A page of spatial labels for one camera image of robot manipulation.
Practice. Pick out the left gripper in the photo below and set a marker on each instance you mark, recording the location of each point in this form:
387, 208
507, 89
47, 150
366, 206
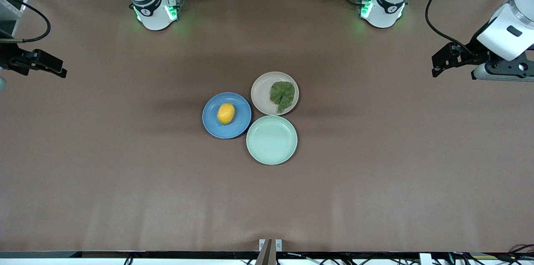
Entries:
472, 51

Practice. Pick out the green lettuce leaf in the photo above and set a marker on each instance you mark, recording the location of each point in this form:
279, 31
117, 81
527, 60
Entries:
281, 94

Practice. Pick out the yellow lemon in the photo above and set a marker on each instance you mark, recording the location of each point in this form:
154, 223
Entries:
225, 113

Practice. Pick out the beige plate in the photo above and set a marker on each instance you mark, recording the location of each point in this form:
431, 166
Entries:
262, 94

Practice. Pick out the blue plate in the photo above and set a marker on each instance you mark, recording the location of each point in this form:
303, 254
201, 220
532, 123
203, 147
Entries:
233, 129

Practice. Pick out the light green plate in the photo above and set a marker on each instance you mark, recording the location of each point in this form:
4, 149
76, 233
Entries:
271, 140

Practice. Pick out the small white box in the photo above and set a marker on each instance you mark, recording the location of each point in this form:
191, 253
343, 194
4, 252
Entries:
425, 260

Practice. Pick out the metal table bracket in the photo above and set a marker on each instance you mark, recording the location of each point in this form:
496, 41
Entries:
261, 244

